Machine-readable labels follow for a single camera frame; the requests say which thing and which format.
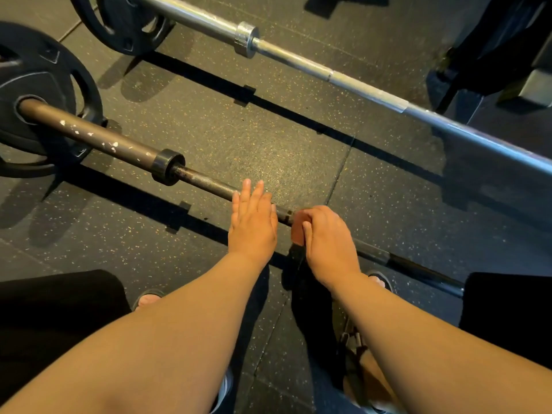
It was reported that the person's right hand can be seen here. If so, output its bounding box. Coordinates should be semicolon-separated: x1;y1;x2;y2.
297;205;362;292

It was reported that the person's left hand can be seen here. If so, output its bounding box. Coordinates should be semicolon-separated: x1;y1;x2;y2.
228;179;279;266

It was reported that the reddish scrubbing pad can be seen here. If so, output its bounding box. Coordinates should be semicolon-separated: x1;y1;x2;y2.
291;210;310;247

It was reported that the person's left forearm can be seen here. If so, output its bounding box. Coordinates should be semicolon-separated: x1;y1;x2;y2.
0;250;271;414

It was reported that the person's right forearm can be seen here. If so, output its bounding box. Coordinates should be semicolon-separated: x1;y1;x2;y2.
329;271;552;414

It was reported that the dark rusty barbell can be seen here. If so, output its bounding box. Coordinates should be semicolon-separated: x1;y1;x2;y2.
16;96;465;299

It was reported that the person's left sandal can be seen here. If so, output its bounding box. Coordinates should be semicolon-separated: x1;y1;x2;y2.
131;288;235;414

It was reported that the person's sandal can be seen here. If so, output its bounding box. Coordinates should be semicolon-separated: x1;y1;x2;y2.
331;270;404;414
131;288;235;414

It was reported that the person's right sandal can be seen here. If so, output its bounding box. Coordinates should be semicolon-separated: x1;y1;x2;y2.
331;270;404;414

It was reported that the silver steel barbell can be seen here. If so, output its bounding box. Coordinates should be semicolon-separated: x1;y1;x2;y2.
129;0;552;177

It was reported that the small black weight plate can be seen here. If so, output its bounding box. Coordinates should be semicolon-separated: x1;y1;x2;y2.
68;0;174;57

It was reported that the person's right leg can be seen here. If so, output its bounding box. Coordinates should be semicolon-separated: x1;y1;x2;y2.
458;271;552;370

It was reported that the person's leg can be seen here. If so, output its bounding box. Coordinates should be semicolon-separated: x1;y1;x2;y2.
0;269;133;406
458;271;552;370

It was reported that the person's left leg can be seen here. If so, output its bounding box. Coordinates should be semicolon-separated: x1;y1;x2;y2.
0;269;133;406

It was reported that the large black weight plate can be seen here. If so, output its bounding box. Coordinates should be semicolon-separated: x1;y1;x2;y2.
0;21;107;178

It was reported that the black gym machine frame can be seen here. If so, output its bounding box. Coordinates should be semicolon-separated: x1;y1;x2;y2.
426;0;552;115

